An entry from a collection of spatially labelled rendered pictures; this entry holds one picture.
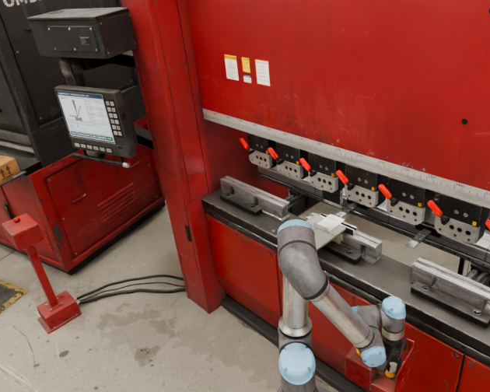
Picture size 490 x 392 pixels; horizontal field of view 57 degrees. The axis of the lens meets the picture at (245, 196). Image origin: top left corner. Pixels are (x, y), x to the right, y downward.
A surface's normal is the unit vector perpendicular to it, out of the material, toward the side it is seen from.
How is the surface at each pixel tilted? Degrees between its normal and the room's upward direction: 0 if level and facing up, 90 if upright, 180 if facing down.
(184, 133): 90
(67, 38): 90
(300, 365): 7
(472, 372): 90
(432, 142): 90
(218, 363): 0
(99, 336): 0
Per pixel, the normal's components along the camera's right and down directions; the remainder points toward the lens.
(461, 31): -0.72, 0.41
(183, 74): 0.68, 0.31
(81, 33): -0.49, 0.49
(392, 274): -0.11, -0.86
